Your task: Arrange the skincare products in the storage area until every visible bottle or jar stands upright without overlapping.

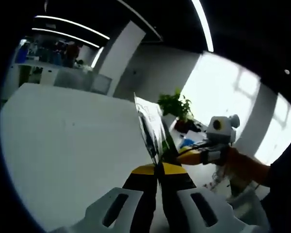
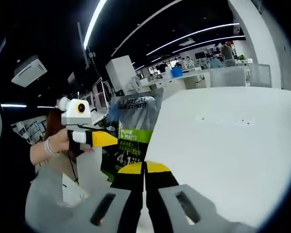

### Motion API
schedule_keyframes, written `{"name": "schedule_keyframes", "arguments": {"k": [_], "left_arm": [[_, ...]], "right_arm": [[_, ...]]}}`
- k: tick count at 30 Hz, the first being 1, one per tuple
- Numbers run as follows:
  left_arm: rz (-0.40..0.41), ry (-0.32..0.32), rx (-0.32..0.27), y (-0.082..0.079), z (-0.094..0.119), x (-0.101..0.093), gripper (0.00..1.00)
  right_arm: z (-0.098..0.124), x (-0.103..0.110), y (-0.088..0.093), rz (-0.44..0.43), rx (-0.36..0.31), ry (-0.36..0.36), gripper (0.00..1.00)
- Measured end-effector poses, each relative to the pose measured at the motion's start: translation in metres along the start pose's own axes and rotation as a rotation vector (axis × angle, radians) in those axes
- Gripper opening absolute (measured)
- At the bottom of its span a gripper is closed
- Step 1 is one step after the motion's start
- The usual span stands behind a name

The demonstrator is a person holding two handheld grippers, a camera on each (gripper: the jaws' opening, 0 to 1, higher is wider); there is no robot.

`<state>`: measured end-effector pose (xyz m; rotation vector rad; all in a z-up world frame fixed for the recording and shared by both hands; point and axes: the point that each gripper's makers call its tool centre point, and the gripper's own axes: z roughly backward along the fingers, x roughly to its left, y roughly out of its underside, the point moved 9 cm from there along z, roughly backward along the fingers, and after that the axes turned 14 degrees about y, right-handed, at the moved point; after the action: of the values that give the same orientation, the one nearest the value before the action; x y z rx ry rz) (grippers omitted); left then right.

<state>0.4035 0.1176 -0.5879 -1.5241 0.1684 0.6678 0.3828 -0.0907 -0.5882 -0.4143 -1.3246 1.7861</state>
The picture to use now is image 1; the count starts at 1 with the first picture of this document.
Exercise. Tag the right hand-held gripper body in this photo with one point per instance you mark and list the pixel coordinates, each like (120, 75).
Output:
(220, 132)

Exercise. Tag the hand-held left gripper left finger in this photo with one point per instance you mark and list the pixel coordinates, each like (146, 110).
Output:
(140, 201)

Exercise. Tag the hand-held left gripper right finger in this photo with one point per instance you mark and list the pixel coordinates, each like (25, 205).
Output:
(177, 201)

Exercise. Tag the dark blue green skincare packet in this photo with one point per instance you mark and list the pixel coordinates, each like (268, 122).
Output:
(150, 126)

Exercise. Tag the blue storage bin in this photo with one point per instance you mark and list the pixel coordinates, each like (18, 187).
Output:
(21, 54)

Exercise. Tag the blue plastic bag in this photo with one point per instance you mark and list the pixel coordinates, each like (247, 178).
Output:
(186, 143)

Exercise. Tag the dark red plant pot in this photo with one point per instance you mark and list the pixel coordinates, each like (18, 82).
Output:
(184, 126)

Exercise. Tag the green potted plant white pot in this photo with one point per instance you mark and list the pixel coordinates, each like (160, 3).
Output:
(174, 104)

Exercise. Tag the person in dark clothes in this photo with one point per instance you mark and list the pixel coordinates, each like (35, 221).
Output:
(286, 182)

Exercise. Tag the ceiling light strip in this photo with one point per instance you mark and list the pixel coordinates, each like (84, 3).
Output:
(206, 29)
(63, 35)
(63, 21)

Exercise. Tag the narrow white chair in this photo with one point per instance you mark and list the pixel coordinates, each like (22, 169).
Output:
(100, 83)

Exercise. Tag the wide white chair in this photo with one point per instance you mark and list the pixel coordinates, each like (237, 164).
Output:
(70, 81)

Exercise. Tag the white counter cabinets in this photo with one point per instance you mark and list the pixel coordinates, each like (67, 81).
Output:
(46, 74)

